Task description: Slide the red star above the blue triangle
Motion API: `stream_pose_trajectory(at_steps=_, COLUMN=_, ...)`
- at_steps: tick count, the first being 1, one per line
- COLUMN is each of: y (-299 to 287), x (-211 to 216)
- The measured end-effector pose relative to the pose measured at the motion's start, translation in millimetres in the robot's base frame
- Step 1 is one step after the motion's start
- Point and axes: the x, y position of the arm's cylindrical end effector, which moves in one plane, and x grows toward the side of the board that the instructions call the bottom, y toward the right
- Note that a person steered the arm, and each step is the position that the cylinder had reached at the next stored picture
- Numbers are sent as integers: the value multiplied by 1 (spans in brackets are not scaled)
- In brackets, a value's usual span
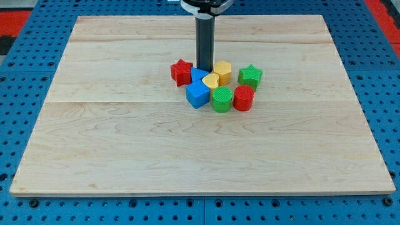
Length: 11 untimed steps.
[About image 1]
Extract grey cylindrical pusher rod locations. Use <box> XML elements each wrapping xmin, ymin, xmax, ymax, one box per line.
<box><xmin>195</xmin><ymin>17</ymin><xmax>215</xmax><ymax>72</ymax></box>

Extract red star block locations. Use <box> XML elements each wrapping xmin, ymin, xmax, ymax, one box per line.
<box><xmin>170</xmin><ymin>59</ymin><xmax>193</xmax><ymax>86</ymax></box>

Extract blue triangle block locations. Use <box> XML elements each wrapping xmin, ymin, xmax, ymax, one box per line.
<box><xmin>191</xmin><ymin>67</ymin><xmax>209</xmax><ymax>83</ymax></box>

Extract green star block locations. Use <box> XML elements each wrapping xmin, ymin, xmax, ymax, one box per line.
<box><xmin>238</xmin><ymin>64</ymin><xmax>263</xmax><ymax>92</ymax></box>

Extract yellow hexagon block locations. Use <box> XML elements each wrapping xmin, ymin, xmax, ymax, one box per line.
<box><xmin>213</xmin><ymin>61</ymin><xmax>232</xmax><ymax>86</ymax></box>

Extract yellow heart block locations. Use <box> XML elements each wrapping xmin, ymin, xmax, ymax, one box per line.
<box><xmin>202</xmin><ymin>72</ymin><xmax>219</xmax><ymax>99</ymax></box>

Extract blue cube block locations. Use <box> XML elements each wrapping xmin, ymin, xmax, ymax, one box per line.
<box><xmin>186</xmin><ymin>80</ymin><xmax>210</xmax><ymax>109</ymax></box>

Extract green cylinder block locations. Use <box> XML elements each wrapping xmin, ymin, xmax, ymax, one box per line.
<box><xmin>212</xmin><ymin>86</ymin><xmax>233</xmax><ymax>113</ymax></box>

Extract red cylinder block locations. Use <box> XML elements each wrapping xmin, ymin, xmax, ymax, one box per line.
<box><xmin>233</xmin><ymin>85</ymin><xmax>255</xmax><ymax>111</ymax></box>

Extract light wooden board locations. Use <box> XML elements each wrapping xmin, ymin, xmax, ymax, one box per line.
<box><xmin>10</xmin><ymin>14</ymin><xmax>396</xmax><ymax>197</ymax></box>

